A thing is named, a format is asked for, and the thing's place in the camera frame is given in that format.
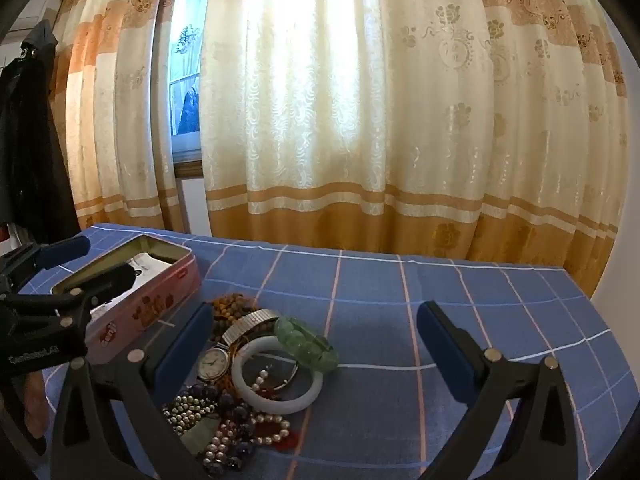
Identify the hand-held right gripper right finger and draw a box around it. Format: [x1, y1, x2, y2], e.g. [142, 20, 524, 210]
[416, 301, 581, 480]

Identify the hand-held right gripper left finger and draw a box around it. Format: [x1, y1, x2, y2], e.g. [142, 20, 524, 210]
[50, 302, 215, 480]

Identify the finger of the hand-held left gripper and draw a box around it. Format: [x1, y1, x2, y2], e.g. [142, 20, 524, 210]
[0, 236, 92, 291]
[0, 263, 137, 333]

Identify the silver metal band watch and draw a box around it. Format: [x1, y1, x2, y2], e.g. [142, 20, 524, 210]
[195, 308, 281, 383]

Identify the silver bead necklace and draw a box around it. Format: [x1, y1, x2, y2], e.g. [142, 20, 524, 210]
[162, 394, 221, 436]

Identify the pink tin box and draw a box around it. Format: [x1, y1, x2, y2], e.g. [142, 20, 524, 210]
[50, 234, 202, 366]

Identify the brown wooden bead bracelet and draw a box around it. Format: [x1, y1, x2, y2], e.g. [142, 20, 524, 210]
[207, 292, 258, 341]

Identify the dark purple bead bracelet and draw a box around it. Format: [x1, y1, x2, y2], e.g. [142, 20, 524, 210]
[175, 382, 261, 478]

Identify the white jade bangle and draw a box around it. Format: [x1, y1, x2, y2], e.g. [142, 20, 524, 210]
[231, 336, 324, 415]

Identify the green jade bead bracelet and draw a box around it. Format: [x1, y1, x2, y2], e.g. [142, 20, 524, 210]
[273, 316, 338, 373]

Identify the white printed paper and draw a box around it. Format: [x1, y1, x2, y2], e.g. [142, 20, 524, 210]
[90, 254, 176, 307]

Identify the blue checked cloth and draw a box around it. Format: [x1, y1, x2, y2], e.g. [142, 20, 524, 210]
[15, 223, 631, 480]

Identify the pale green jade pendant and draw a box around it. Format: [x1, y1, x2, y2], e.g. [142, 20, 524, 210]
[180, 417, 221, 456]

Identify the dark hanging coat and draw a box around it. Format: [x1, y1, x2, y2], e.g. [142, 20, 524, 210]
[0, 20, 81, 246]

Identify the wooden window sill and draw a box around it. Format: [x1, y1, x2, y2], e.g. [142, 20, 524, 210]
[172, 157, 206, 179]

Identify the narrow cream orange curtain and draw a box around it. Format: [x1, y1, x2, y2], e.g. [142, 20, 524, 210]
[50, 0, 186, 233]

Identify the glass window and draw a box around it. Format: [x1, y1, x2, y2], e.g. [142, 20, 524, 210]
[167, 0, 216, 161]

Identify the wide cream orange curtain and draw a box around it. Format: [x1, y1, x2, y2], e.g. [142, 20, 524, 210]
[197, 0, 631, 291]

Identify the small pearl red cord bracelet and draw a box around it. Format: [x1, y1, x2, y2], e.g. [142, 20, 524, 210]
[250, 365, 298, 396]

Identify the white pearl bracelet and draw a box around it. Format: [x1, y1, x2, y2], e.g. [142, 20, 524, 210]
[202, 412, 291, 463]

